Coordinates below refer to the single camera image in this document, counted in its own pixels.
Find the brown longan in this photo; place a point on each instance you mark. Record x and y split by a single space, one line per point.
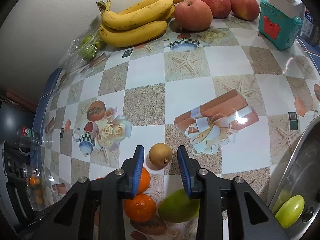
160 158

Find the grey appliance with knobs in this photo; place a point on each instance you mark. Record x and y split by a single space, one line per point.
12 155

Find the yellow banana bunch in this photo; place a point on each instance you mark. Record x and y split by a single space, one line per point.
135 33

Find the red apple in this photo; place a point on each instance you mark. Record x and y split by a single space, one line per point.
245 5
193 15
216 3

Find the steel thermos jug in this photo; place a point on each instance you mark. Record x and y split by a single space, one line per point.
310 25

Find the round steel plate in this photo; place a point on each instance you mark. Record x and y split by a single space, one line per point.
295 175

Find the clear bag of green limes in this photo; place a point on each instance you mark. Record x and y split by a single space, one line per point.
87 47

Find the teal toy box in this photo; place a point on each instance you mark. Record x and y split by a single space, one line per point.
277 30

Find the small green mango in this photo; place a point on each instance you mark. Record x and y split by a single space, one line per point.
175 207

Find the clear glass cup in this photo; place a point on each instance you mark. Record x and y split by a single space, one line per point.
27 136

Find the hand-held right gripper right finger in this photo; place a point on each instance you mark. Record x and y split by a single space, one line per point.
183 170

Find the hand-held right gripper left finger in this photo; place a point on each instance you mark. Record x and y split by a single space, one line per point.
138 172

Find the printed checkered tablecloth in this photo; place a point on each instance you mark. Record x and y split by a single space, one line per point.
185 100

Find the green jujube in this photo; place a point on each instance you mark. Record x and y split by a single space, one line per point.
290 211

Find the orange mandarin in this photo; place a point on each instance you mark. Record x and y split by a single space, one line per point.
140 207
145 182

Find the clear box of small oranges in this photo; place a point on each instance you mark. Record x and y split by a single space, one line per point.
36 185

